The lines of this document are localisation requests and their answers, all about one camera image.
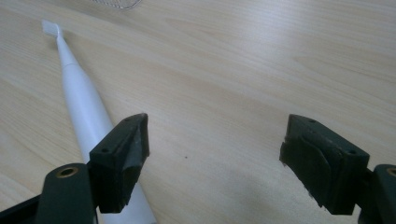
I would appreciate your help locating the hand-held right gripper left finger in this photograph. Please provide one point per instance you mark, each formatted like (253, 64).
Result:
(120, 161)

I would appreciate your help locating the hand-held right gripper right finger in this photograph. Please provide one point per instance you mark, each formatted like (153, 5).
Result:
(327, 168)

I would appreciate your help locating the white electric toothbrush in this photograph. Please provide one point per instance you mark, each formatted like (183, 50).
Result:
(82, 102)

